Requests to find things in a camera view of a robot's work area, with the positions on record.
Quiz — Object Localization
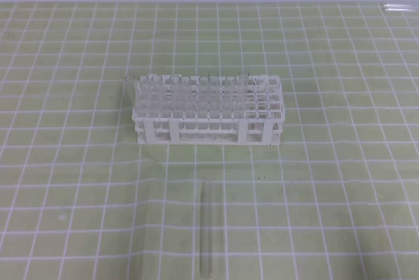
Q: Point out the clear glass test tube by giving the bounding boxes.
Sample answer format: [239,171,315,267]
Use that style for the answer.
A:
[200,181,213,279]

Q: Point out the white plastic test tube rack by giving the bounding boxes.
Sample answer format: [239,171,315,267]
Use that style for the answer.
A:
[126,74,285,146]

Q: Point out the green grid tablecloth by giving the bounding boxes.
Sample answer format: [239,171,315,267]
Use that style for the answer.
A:
[1,3,418,279]

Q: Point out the clear tubes at table edge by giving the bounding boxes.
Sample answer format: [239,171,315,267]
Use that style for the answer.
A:
[381,2,419,13]

